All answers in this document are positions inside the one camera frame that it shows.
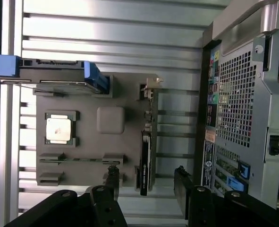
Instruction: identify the blue slot retainer clip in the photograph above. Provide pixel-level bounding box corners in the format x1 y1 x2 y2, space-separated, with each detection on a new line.
226 176 245 192
237 162 251 177

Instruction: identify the open grey PC case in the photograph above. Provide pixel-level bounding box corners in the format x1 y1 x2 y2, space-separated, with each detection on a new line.
200 0 279 211

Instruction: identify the silver CPU chip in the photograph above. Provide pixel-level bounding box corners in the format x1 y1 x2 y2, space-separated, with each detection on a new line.
46 114 73 144

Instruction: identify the hard disk with blue caddy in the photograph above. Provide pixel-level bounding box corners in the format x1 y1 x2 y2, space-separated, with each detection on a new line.
0 53 107 95

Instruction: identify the grey parts rack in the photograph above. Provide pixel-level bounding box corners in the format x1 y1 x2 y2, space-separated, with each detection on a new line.
33 73 159 192

